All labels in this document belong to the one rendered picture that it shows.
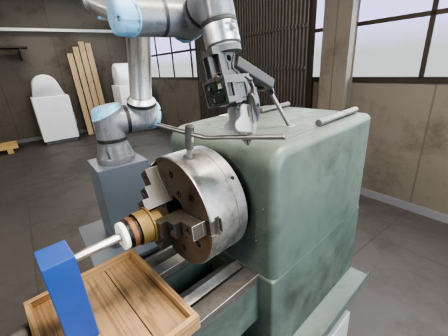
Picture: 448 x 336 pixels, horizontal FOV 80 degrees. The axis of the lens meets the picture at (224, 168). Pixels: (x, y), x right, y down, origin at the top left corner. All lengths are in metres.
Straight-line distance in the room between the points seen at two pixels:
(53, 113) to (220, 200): 6.52
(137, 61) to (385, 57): 2.42
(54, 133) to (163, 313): 6.51
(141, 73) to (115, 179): 0.42
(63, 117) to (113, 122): 5.94
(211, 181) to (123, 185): 0.57
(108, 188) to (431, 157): 2.68
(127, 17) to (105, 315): 0.68
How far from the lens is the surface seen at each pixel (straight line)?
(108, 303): 0.84
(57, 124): 7.06
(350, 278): 1.39
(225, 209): 0.65
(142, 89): 1.12
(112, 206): 1.17
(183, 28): 0.67
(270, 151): 0.67
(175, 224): 0.65
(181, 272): 0.94
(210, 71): 0.57
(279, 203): 0.70
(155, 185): 0.73
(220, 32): 0.58
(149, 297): 0.81
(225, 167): 0.69
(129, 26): 0.63
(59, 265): 0.64
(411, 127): 3.02
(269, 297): 0.88
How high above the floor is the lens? 1.45
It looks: 21 degrees down
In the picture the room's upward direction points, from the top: 3 degrees counter-clockwise
